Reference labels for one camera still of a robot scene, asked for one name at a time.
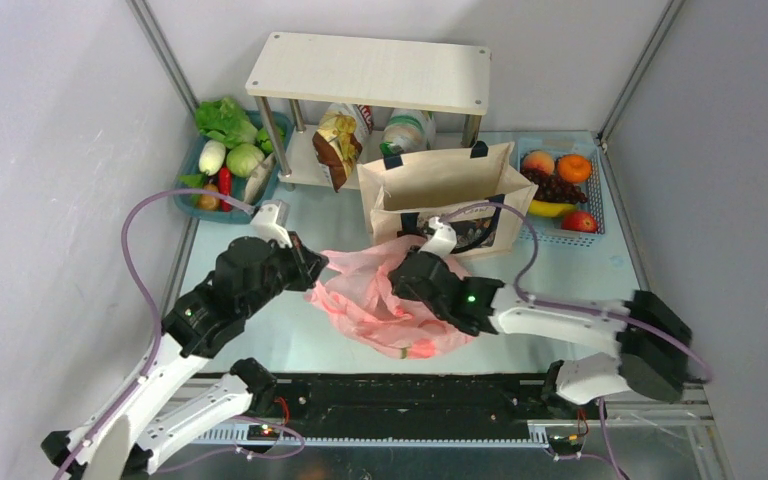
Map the pink plastic grocery bag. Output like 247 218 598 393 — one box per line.
305 236 474 360

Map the beige canvas tote bag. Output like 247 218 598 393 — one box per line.
358 141 538 258

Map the yellow banana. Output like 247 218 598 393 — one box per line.
528 200 578 218

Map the dark red grape bunch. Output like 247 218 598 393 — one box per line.
521 168 588 204

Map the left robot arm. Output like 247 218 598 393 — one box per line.
41 227 328 479

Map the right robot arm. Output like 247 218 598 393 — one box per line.
388 251 692 405

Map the silver grey fish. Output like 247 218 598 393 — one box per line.
242 154 276 205

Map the brown potato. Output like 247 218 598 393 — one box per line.
196 183 221 211

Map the light blue fruit basket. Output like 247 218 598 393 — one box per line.
514 132 606 248

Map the red chili pepper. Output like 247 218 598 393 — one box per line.
217 166 233 212

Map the teal plastic vegetable basket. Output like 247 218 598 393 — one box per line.
172 109 295 226

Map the round green cabbage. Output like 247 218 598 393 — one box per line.
225 143 266 178

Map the brown chips bag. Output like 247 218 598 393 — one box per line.
312 103 374 192

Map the green bell pepper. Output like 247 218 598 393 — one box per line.
255 127 274 156

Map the white radish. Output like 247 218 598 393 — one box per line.
198 140 227 176

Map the red apple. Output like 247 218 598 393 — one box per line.
560 211 599 233

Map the peach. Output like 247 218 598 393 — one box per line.
521 150 555 176

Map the green leafy lettuce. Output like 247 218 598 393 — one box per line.
194 96 258 149

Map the orange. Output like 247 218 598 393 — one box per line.
556 154 593 184

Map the green white snack bag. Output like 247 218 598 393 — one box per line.
379 108 436 157

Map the white wooden two-tier shelf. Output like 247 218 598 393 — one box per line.
245 32 492 187

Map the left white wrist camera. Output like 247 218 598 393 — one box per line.
250 200 291 248

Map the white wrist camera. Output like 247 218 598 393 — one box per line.
419 216 457 258
250 200 291 248

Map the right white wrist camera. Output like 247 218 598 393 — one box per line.
419 216 457 258

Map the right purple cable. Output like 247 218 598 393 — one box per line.
440 201 713 480

